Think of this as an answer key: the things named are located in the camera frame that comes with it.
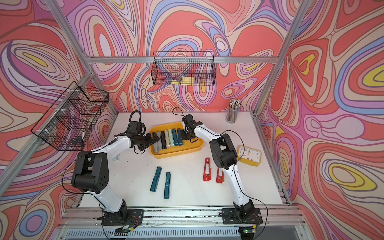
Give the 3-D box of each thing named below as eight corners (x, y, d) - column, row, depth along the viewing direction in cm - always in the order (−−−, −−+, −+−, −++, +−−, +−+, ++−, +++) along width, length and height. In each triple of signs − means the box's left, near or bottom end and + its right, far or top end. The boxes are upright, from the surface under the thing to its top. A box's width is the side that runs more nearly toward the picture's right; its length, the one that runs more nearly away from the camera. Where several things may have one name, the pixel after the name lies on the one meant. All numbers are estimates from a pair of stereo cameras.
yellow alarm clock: (236, 162, 95) (238, 159, 92) (238, 147, 102) (239, 144, 99) (259, 168, 93) (261, 165, 90) (259, 152, 100) (261, 149, 97)
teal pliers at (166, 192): (164, 198, 81) (163, 197, 79) (167, 173, 90) (166, 172, 88) (169, 198, 81) (168, 197, 79) (171, 173, 90) (171, 172, 88)
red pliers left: (203, 181, 87) (203, 180, 85) (202, 159, 96) (202, 157, 94) (211, 181, 87) (211, 180, 85) (209, 159, 96) (209, 157, 94)
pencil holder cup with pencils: (226, 123, 115) (231, 105, 101) (225, 116, 120) (229, 98, 105) (236, 123, 115) (242, 105, 101) (234, 116, 120) (240, 98, 105)
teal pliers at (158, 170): (150, 191, 83) (149, 190, 81) (157, 168, 92) (156, 166, 90) (155, 192, 83) (154, 190, 81) (161, 168, 92) (161, 167, 90)
